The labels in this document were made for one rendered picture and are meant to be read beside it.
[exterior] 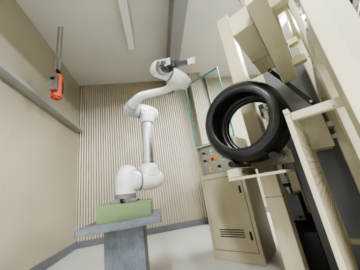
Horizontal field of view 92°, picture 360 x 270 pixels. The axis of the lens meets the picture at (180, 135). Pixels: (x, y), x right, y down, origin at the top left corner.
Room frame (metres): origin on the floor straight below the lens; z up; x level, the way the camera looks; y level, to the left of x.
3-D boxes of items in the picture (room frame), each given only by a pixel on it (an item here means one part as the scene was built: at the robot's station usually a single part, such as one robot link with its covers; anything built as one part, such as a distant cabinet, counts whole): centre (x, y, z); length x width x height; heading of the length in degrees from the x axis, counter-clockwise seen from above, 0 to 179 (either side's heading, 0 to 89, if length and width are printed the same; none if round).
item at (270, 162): (1.46, -0.66, 0.90); 0.40 x 0.03 x 0.10; 52
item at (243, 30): (1.04, -0.70, 1.71); 0.61 x 0.25 x 0.15; 142
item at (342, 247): (0.94, -0.66, 0.65); 0.90 x 0.02 x 0.70; 142
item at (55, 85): (2.17, 1.69, 2.55); 0.20 x 0.16 x 0.50; 9
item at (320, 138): (1.26, -0.98, 1.05); 0.20 x 0.15 x 0.30; 142
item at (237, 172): (1.41, -0.44, 0.83); 0.36 x 0.09 x 0.06; 142
